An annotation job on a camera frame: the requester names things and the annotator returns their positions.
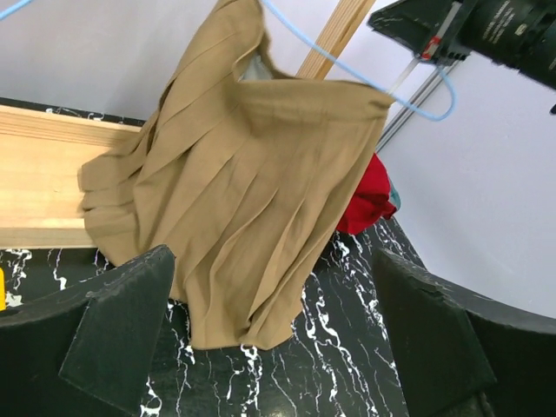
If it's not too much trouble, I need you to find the teal plastic basin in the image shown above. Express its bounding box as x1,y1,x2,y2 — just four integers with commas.
389,182,401,211

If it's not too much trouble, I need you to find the yellow plastic crate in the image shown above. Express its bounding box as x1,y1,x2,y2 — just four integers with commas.
0,268,6,312

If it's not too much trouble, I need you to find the wooden clothes rack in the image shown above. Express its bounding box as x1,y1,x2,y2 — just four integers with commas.
1,1,391,256

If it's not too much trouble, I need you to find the tan brown skirt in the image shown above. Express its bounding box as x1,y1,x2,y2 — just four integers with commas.
79,1,392,349

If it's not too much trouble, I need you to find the blue wire hanger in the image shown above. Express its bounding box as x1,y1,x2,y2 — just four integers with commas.
1,1,434,119

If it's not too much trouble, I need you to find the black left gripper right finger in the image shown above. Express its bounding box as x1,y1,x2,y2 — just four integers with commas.
372,249,555,416

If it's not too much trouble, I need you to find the red cloth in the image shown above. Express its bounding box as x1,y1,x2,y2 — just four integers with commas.
336,154,397,235

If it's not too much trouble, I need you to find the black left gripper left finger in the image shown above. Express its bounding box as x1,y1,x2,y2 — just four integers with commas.
1,245,175,416

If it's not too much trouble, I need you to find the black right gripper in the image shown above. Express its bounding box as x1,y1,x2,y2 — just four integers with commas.
367,0,555,89

